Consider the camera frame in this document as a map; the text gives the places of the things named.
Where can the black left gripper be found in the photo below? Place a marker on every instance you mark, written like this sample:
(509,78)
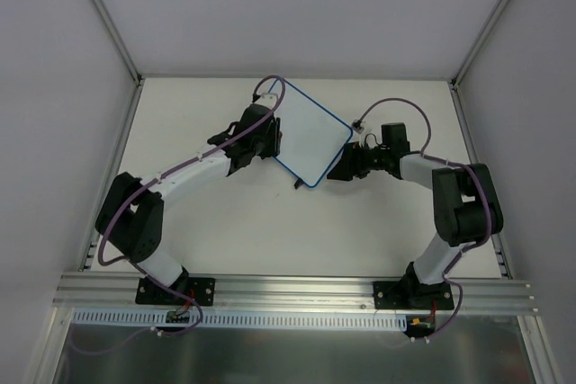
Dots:
(271,137)

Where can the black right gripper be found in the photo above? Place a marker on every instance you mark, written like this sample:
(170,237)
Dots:
(344,161)

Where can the blue-framed small whiteboard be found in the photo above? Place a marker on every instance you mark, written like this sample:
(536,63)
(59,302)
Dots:
(312,136)

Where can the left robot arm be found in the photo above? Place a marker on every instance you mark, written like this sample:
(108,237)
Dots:
(132,215)

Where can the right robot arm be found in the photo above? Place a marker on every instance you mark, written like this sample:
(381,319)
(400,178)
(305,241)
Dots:
(466,212)

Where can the metal whiteboard stand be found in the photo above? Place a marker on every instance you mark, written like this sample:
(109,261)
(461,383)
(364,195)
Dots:
(298,184)

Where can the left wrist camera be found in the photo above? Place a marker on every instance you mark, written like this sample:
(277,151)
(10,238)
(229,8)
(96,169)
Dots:
(268,100)

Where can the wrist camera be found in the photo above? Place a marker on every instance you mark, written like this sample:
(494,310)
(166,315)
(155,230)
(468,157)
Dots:
(268,100)
(358,126)

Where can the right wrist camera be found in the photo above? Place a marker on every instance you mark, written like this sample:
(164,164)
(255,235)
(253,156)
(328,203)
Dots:
(358,126)

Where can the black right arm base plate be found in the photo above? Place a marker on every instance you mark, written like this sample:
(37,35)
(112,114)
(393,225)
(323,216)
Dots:
(389,295)

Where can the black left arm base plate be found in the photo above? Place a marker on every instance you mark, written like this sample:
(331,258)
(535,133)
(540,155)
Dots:
(200,289)

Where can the aluminium corner frame post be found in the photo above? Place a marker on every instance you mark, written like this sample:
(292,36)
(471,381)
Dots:
(110,27)

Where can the white slotted cable duct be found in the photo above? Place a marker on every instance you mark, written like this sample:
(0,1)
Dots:
(240,319)

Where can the aluminium front rail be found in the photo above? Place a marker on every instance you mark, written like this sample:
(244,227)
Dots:
(498,297)

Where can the right aluminium frame post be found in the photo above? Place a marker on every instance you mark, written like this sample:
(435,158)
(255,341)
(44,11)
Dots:
(481,39)

